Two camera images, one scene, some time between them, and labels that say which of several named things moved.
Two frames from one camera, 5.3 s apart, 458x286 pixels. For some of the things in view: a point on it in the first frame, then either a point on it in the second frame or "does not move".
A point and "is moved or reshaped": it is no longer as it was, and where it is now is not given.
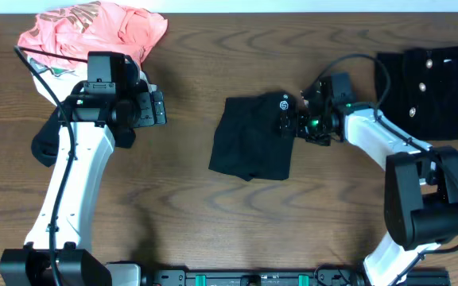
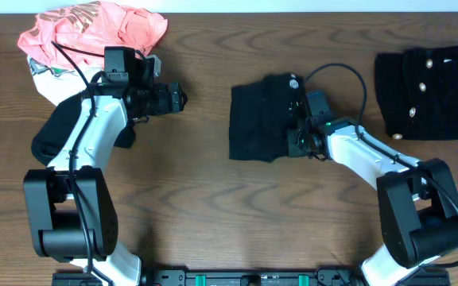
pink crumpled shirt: (75, 30) does not move
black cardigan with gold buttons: (436, 93) does not move
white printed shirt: (62, 81) does not move
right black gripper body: (302, 122) to (299, 143)
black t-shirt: (249, 141) is moved or reshaped
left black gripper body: (157, 107) to (175, 97)
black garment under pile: (45, 144) does not move
